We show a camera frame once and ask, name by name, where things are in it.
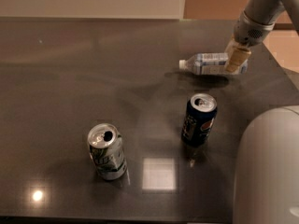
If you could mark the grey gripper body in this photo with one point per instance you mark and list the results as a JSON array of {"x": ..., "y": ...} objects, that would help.
[{"x": 249, "y": 32}]

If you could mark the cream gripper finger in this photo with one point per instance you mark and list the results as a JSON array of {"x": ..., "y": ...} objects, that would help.
[
  {"x": 234, "y": 63},
  {"x": 232, "y": 48}
]

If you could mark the clear blue-label plastic bottle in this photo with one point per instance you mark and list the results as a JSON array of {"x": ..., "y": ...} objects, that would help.
[{"x": 209, "y": 64}]

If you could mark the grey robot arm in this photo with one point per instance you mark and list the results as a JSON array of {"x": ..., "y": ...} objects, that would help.
[{"x": 266, "y": 187}]

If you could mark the blue pepsi can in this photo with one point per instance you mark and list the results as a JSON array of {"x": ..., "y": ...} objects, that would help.
[{"x": 201, "y": 111}]

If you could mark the green white soda can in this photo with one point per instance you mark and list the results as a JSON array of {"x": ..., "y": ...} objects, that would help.
[{"x": 106, "y": 150}]

